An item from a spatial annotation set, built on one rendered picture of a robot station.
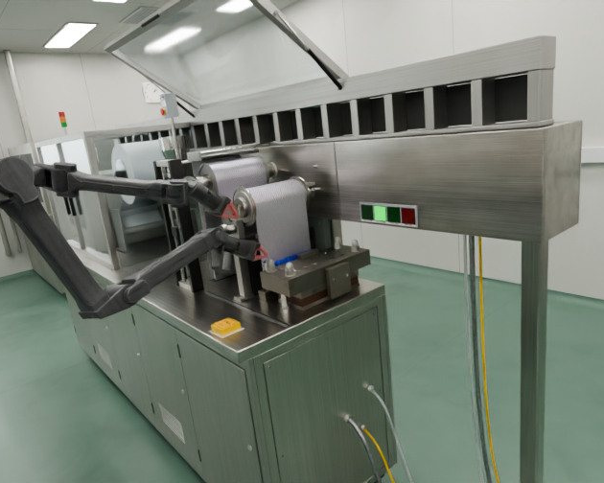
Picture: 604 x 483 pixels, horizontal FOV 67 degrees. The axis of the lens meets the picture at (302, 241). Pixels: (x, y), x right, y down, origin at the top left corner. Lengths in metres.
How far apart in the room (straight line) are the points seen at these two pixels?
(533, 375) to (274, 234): 0.99
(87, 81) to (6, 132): 1.25
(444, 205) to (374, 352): 0.65
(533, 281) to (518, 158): 0.43
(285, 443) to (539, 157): 1.14
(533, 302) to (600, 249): 2.27
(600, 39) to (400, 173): 2.39
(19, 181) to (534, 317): 1.45
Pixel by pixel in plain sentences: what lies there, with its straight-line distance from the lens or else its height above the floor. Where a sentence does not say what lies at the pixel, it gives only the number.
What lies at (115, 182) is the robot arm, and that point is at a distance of 1.59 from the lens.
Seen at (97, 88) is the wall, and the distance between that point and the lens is 7.28.
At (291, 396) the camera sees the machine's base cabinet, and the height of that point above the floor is 0.67.
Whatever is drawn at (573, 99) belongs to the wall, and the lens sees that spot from 3.74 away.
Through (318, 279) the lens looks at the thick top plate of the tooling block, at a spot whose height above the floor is 0.99.
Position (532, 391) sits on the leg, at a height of 0.59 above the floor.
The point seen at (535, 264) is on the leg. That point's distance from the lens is 1.55.
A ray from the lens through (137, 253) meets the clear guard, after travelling 2.55.
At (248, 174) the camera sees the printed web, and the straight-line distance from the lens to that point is 1.88.
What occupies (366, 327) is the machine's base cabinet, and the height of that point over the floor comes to 0.77.
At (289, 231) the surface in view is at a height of 1.13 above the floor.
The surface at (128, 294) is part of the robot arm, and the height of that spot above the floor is 1.15.
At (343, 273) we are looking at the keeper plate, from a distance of 1.62.
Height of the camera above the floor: 1.51
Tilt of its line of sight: 14 degrees down
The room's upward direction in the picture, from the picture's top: 7 degrees counter-clockwise
